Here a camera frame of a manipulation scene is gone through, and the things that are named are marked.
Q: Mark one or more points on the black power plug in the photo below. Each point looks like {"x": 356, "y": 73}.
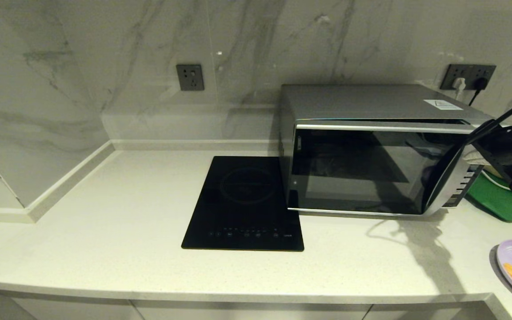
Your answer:
{"x": 481, "y": 83}

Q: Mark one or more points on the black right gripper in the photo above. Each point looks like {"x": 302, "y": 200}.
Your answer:
{"x": 511, "y": 149}

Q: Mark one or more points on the grey double wall socket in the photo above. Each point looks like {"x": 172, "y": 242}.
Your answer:
{"x": 448, "y": 72}

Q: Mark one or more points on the green cutting board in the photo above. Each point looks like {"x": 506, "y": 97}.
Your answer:
{"x": 500, "y": 204}

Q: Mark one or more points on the black glass microwave door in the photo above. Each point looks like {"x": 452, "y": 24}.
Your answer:
{"x": 394, "y": 178}

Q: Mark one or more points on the silver microwave oven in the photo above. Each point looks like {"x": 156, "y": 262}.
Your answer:
{"x": 371, "y": 102}

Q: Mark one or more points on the grey single wall socket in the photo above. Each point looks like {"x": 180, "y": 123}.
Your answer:
{"x": 190, "y": 78}

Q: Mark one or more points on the white power plug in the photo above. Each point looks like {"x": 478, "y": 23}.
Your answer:
{"x": 459, "y": 84}

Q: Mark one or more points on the black induction cooktop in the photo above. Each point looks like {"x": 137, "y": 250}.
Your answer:
{"x": 242, "y": 204}

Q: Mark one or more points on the white label sticker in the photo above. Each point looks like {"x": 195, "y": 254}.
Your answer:
{"x": 442, "y": 105}

